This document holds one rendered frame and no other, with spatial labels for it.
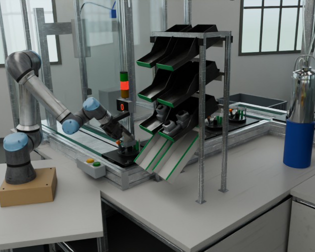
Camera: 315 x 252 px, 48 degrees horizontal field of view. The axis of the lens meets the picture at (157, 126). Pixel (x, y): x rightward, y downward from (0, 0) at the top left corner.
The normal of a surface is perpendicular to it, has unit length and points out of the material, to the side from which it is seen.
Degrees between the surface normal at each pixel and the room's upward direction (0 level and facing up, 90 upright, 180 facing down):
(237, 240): 90
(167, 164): 45
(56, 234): 0
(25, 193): 90
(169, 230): 0
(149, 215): 0
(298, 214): 90
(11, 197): 90
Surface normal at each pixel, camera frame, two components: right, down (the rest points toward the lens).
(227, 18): 0.18, 0.29
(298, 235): -0.77, 0.21
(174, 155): -0.63, -0.55
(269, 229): 0.65, 0.21
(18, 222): -0.03, -0.96
